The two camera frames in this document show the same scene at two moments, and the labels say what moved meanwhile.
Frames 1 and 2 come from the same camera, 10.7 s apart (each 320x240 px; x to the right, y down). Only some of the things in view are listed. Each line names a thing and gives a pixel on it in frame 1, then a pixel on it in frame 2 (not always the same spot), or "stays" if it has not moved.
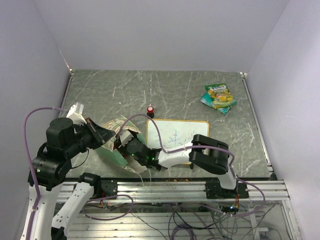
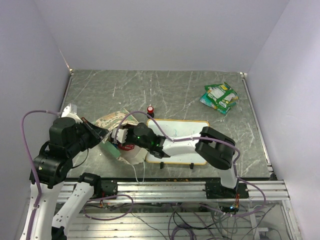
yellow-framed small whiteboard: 175,134 stays
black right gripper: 126,145 -> 130,129
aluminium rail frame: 188,210 stays
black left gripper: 103,134 stays
